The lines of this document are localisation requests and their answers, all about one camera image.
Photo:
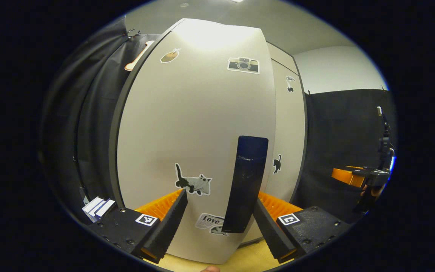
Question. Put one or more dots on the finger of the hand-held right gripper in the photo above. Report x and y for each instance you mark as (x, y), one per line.
(344, 175)

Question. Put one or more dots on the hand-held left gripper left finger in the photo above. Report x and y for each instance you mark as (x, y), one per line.
(164, 226)

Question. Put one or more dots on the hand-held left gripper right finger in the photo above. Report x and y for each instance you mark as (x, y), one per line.
(272, 230)

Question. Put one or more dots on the white door with earmuff sticker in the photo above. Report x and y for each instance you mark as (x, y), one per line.
(289, 121)

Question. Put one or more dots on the white door with camera sticker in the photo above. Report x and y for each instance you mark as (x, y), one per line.
(195, 113)

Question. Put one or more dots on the lit monitor screen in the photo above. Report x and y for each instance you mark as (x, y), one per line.
(392, 163)

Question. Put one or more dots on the black backdrop cloth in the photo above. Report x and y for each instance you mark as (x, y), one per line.
(89, 113)
(338, 128)

